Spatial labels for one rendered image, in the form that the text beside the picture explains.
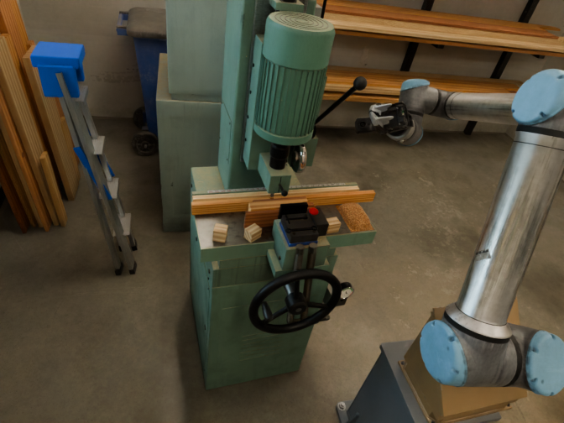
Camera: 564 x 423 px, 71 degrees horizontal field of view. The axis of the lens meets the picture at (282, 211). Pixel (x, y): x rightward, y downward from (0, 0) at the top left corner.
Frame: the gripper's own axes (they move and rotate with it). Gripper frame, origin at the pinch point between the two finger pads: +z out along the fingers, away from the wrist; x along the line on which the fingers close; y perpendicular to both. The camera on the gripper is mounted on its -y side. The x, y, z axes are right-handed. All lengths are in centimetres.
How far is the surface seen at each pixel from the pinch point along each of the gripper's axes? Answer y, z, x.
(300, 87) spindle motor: -10.8, 20.0, -4.7
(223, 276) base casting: -52, 8, 43
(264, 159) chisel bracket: -35.6, 2.0, 6.6
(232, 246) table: -43, 13, 33
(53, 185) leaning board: -184, -10, -11
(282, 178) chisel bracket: -29.1, 2.8, 13.9
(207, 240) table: -49, 17, 31
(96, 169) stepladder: -122, 4, -6
